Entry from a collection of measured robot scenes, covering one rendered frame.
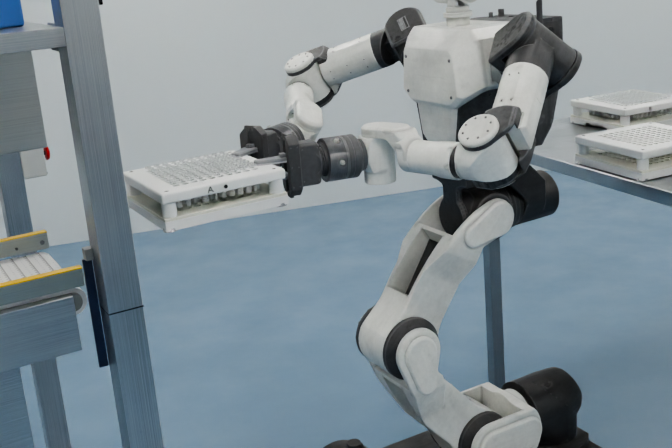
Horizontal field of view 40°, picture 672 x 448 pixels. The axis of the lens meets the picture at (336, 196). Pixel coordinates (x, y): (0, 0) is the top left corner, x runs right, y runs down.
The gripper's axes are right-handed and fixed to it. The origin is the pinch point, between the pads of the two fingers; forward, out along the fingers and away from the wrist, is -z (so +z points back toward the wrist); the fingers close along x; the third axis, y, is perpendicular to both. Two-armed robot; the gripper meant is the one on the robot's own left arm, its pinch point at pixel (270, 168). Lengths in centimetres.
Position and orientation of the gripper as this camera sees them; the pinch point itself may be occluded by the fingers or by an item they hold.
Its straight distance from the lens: 179.0
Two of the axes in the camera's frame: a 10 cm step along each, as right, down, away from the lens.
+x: 0.7, 9.7, 2.5
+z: 9.3, -1.5, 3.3
